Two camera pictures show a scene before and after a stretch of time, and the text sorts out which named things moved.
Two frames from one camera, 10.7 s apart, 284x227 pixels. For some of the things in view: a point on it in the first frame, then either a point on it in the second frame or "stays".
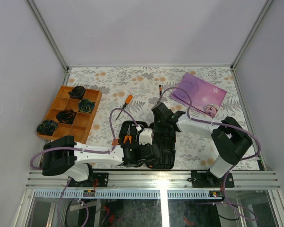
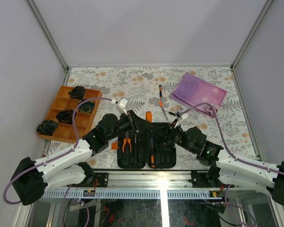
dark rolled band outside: (47, 127) stays
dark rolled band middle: (85, 106) stays
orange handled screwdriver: (128, 101) → (148, 116)
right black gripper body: (158, 126) → (180, 137)
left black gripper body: (143, 146) → (124, 126)
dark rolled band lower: (66, 116) stays
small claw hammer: (137, 135) stays
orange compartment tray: (64, 101) stays
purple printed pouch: (206, 98) stays
